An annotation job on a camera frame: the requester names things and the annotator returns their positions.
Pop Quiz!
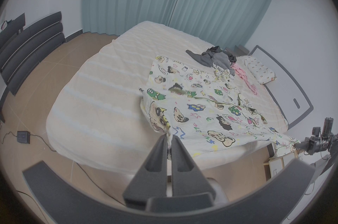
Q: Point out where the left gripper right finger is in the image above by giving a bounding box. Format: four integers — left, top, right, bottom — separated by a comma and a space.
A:
170, 136, 216, 202

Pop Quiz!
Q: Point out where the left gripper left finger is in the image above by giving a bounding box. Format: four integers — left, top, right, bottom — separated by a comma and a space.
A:
123, 135, 169, 212

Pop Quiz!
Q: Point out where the white printed garment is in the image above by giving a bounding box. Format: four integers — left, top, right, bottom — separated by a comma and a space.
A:
139, 56, 301, 158

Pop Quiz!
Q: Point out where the pile of clothes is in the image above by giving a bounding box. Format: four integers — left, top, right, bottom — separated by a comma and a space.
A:
186, 46, 238, 76

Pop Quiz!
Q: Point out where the white wooden bedside table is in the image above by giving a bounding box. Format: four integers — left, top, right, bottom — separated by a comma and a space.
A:
264, 150, 300, 181

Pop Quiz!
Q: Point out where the bed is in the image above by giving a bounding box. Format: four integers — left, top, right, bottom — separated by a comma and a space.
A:
46, 21, 315, 173

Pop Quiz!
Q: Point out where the pink garment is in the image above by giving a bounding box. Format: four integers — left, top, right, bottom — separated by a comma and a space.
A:
231, 63, 258, 95

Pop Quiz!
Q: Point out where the white printed pillow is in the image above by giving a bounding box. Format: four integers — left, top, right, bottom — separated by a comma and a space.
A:
244, 55, 277, 85

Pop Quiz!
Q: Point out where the black power adapter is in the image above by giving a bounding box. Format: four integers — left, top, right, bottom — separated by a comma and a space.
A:
17, 131, 31, 143

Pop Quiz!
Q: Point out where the grey bedside table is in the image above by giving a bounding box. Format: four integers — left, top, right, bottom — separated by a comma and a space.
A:
234, 45, 250, 57

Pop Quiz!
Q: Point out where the black chest of drawers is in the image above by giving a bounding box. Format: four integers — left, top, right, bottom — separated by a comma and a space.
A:
0, 11, 66, 123

